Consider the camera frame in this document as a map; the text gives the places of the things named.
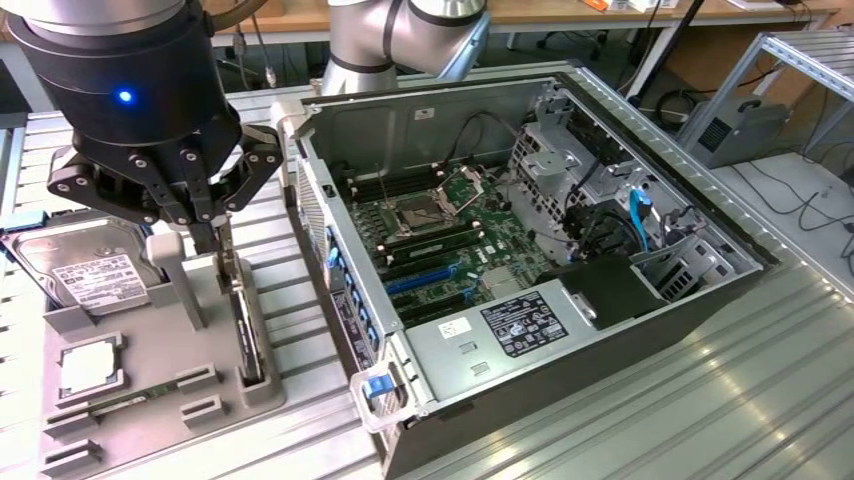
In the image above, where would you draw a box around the black looped wire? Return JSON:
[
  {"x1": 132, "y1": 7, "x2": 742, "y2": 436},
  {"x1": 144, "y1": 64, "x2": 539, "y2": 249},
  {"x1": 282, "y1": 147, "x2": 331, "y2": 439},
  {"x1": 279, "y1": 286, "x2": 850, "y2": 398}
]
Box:
[{"x1": 450, "y1": 112, "x2": 522, "y2": 161}]

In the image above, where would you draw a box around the black camera cable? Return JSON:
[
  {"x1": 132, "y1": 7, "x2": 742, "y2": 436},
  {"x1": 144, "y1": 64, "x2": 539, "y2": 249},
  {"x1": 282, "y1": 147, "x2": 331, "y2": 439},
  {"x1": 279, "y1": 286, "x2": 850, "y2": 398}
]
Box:
[{"x1": 230, "y1": 14, "x2": 279, "y2": 89}]

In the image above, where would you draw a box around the grey power supply unit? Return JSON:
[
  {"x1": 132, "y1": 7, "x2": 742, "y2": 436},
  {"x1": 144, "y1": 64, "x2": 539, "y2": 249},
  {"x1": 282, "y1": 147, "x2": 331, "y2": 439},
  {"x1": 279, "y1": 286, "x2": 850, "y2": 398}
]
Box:
[{"x1": 403, "y1": 277, "x2": 599, "y2": 406}]

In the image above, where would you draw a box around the silver perforated drive cage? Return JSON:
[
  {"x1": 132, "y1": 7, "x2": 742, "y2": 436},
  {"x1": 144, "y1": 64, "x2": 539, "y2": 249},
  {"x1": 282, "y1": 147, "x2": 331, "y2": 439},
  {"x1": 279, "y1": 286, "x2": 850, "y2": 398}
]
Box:
[{"x1": 510, "y1": 119, "x2": 642, "y2": 261}]

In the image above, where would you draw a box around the blue disk wire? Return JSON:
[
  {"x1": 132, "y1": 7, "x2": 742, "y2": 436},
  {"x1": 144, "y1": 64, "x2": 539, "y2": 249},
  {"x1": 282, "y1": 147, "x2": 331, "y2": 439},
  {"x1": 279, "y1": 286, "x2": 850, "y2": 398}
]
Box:
[{"x1": 626, "y1": 187, "x2": 659, "y2": 257}]

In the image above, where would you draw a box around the silver CPU chip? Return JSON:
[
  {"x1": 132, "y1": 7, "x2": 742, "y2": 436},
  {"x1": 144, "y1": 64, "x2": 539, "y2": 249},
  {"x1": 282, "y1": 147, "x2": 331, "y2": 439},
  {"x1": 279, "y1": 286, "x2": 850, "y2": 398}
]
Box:
[{"x1": 58, "y1": 342, "x2": 126, "y2": 392}]

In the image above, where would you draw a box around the wooden desk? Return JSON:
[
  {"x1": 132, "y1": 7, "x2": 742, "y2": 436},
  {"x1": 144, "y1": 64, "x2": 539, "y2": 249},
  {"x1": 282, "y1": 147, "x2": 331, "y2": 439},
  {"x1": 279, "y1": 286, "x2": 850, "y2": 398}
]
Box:
[{"x1": 212, "y1": 0, "x2": 842, "y2": 39}]

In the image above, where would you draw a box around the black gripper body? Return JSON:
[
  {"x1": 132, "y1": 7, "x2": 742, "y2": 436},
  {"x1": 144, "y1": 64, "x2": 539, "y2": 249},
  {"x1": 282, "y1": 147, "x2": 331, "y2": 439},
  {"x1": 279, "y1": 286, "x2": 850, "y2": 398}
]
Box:
[{"x1": 4, "y1": 8, "x2": 243, "y2": 226}]

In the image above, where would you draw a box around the thin metal locking lever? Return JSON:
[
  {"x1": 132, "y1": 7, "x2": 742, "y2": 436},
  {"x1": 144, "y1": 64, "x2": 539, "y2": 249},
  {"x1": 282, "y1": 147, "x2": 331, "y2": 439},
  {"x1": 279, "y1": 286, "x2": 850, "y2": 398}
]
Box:
[{"x1": 376, "y1": 162, "x2": 396, "y2": 209}]

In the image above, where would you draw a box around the hard disk with blue carrier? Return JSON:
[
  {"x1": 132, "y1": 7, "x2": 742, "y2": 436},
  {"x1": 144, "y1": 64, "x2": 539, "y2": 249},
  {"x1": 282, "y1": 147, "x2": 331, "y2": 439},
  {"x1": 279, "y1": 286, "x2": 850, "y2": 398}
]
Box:
[{"x1": 0, "y1": 212, "x2": 170, "y2": 317}]

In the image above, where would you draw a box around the blue expansion slot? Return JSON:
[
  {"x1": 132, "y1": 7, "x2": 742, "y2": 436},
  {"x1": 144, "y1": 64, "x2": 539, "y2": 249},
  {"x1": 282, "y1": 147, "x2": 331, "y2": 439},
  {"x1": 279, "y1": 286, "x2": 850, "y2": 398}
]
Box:
[{"x1": 384, "y1": 267, "x2": 459, "y2": 296}]

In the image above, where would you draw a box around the CPU socket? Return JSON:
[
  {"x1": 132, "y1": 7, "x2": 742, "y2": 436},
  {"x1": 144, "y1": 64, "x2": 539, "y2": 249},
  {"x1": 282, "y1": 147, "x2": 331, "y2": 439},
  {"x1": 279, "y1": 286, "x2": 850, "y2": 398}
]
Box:
[{"x1": 390, "y1": 197, "x2": 446, "y2": 237}]

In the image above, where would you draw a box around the metal socket cover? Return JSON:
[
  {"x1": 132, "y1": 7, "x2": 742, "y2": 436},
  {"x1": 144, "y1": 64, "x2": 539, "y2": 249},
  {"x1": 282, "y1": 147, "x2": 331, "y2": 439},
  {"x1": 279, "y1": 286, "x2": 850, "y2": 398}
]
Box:
[{"x1": 432, "y1": 167, "x2": 486, "y2": 214}]

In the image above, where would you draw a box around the grey parts rack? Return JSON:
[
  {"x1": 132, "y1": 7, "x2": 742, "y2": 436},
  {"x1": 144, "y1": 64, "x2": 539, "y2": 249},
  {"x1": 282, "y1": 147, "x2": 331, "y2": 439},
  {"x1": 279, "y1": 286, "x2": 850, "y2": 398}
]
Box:
[{"x1": 36, "y1": 232, "x2": 288, "y2": 479}]

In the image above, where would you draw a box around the black expansion slot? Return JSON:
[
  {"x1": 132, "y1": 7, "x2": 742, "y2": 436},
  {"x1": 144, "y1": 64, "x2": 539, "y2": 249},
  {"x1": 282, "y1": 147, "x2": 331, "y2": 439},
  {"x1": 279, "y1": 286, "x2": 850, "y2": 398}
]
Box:
[
  {"x1": 399, "y1": 305, "x2": 470, "y2": 325},
  {"x1": 390, "y1": 293, "x2": 466, "y2": 312}
]

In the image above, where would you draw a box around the silver chipset heatsink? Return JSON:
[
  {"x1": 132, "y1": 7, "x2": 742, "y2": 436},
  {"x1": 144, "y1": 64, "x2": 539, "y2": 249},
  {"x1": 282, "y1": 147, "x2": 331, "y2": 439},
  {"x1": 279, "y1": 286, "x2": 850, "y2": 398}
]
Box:
[{"x1": 483, "y1": 272, "x2": 523, "y2": 295}]

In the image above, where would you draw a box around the grey computer tower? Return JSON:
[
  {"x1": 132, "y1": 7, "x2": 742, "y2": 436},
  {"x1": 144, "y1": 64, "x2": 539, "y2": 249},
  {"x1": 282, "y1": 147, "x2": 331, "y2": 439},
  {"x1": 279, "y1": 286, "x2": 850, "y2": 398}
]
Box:
[{"x1": 678, "y1": 97, "x2": 795, "y2": 170}]

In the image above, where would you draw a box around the open grey PC case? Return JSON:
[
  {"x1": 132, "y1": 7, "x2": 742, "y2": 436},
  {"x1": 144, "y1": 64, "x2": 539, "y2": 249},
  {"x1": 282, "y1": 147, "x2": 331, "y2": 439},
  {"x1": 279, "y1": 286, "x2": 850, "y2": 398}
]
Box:
[{"x1": 270, "y1": 59, "x2": 782, "y2": 480}]

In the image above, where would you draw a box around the green RAM stick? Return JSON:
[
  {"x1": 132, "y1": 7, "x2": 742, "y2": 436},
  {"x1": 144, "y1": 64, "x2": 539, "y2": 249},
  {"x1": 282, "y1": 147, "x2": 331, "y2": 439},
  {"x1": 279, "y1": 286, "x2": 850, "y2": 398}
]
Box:
[{"x1": 91, "y1": 378, "x2": 187, "y2": 417}]

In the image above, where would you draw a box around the black office chair base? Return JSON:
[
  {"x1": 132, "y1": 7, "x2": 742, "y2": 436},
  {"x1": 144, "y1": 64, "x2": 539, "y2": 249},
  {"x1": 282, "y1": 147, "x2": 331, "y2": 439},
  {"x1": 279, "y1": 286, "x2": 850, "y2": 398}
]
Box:
[{"x1": 534, "y1": 29, "x2": 610, "y2": 51}]

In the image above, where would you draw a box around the green black graphics card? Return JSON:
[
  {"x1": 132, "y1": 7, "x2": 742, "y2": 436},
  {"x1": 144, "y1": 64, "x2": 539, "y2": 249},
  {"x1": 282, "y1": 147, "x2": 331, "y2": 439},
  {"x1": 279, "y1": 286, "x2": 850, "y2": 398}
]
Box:
[{"x1": 214, "y1": 219, "x2": 266, "y2": 389}]

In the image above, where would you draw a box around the aluminium slat frame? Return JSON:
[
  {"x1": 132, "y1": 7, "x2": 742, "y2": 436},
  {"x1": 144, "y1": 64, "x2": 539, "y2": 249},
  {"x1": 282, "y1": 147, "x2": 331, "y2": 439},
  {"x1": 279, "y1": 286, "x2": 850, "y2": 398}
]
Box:
[{"x1": 677, "y1": 27, "x2": 854, "y2": 161}]

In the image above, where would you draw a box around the black RAM slot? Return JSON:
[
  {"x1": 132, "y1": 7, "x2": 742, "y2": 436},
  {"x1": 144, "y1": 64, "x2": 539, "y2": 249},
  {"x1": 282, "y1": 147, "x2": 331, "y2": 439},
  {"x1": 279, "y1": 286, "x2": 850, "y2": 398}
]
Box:
[
  {"x1": 352, "y1": 185, "x2": 443, "y2": 202},
  {"x1": 350, "y1": 174, "x2": 439, "y2": 192}
]

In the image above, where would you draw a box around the silver disk bay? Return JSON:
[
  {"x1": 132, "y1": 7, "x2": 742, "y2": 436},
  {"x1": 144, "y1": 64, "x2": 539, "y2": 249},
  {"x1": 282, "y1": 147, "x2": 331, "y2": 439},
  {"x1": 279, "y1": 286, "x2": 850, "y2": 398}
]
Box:
[{"x1": 633, "y1": 239, "x2": 762, "y2": 302}]

